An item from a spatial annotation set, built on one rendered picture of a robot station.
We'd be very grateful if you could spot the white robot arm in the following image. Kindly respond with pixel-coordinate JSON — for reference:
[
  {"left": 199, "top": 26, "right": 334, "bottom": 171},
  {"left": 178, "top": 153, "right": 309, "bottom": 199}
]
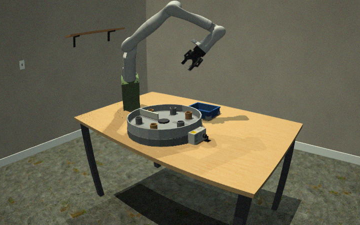
[{"left": 121, "top": 1, "right": 226, "bottom": 82}]

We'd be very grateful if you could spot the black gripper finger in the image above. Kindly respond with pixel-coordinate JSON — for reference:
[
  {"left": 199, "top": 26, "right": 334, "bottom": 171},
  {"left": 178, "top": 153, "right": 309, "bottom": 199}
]
[
  {"left": 187, "top": 55, "right": 203, "bottom": 71},
  {"left": 181, "top": 49, "right": 193, "bottom": 65}
]

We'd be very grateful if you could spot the blue crate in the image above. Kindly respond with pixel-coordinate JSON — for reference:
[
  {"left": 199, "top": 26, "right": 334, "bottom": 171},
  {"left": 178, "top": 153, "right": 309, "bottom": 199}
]
[{"left": 189, "top": 102, "right": 221, "bottom": 120}]

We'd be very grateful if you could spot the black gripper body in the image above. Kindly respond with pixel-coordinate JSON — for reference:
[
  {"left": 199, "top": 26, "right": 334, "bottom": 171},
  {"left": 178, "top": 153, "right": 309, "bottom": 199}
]
[{"left": 189, "top": 46, "right": 206, "bottom": 61}]

